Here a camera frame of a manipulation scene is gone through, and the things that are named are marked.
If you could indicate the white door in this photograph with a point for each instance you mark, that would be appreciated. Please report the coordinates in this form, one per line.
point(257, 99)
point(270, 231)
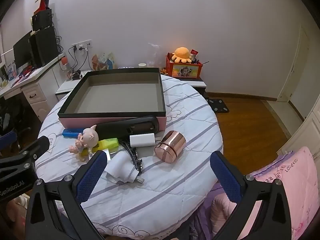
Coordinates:
point(296, 65)

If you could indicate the pink box with black rim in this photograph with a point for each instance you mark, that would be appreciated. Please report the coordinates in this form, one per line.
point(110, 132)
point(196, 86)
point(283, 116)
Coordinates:
point(120, 97)

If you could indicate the yellow highlighter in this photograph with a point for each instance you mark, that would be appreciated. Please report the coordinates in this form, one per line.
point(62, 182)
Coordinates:
point(107, 143)

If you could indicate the pink blanket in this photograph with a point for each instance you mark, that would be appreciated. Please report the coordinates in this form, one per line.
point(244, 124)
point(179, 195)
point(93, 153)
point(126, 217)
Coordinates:
point(295, 187)

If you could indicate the pink pig doll figure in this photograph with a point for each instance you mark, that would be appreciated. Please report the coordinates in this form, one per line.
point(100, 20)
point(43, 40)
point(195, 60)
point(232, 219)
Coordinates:
point(88, 136)

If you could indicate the paper cup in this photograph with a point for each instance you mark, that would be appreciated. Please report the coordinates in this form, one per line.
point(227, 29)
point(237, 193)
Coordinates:
point(142, 65)

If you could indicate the black computer tower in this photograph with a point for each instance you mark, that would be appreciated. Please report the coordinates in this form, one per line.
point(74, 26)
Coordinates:
point(45, 47)

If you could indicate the orange octopus plush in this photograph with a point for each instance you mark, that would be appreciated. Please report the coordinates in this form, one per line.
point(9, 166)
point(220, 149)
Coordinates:
point(181, 54)

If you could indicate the black low shelf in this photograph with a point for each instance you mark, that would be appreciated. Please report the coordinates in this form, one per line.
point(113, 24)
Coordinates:
point(196, 83)

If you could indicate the white wardrobe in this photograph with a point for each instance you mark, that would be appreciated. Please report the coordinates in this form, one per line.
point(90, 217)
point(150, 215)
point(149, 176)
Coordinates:
point(305, 132)

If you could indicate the clear plastic bag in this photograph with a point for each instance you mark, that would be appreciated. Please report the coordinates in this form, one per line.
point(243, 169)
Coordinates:
point(156, 55)

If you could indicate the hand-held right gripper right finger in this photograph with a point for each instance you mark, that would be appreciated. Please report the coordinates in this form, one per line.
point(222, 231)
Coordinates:
point(225, 177)

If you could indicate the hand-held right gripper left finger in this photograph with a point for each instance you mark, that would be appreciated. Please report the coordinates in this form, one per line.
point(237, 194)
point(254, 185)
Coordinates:
point(91, 177)

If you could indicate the small black device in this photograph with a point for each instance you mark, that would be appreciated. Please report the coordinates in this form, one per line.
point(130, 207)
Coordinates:
point(76, 75)

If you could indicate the white striped cloth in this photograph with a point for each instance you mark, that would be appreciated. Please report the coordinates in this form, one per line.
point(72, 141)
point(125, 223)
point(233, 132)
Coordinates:
point(162, 195)

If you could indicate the black bathroom scale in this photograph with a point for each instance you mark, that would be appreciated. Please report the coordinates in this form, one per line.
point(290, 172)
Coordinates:
point(219, 106)

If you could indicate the blue white carton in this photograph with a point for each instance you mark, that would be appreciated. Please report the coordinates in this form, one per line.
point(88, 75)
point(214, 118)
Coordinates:
point(111, 63)

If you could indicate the black remote control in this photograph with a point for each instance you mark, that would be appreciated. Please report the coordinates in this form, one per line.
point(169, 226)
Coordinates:
point(117, 128)

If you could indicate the white charger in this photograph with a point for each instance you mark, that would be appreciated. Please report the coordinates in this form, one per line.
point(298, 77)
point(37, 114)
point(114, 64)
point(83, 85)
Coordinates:
point(142, 140)

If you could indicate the white desk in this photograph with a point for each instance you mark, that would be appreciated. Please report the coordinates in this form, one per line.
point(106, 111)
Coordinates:
point(35, 95)

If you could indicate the black monitor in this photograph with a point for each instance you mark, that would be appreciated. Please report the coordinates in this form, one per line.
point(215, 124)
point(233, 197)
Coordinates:
point(22, 51)

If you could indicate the white wall socket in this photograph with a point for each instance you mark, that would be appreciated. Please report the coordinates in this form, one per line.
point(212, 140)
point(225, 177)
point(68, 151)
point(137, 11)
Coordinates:
point(81, 46)

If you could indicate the blue highlighter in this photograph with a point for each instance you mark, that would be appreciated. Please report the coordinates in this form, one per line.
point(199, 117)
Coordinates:
point(72, 133)

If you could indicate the snack bags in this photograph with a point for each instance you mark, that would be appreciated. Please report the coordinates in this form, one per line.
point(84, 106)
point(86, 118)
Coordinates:
point(100, 62)

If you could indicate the red toy box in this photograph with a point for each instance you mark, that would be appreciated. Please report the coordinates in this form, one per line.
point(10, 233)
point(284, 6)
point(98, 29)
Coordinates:
point(183, 71)

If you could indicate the rose gold metal tin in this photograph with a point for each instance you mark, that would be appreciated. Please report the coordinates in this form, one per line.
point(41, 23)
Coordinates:
point(170, 145)

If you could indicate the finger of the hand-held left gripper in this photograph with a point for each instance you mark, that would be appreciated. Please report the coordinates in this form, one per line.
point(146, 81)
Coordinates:
point(37, 146)
point(7, 140)

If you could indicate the orange capped bottle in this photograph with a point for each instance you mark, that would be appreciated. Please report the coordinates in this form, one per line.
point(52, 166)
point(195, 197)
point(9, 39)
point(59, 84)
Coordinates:
point(64, 66)

